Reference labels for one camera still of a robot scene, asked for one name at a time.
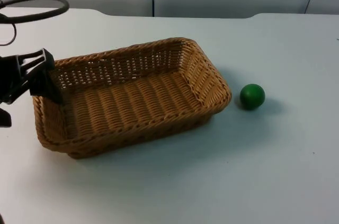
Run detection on green ball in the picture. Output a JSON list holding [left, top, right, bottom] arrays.
[[239, 83, 266, 111]]

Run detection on light brown wicker basket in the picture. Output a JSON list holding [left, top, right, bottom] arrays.
[[32, 37, 233, 159]]

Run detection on thick black cable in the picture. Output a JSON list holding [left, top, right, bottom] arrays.
[[0, 0, 70, 25]]

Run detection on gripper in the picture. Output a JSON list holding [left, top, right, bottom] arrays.
[[0, 48, 65, 106]]

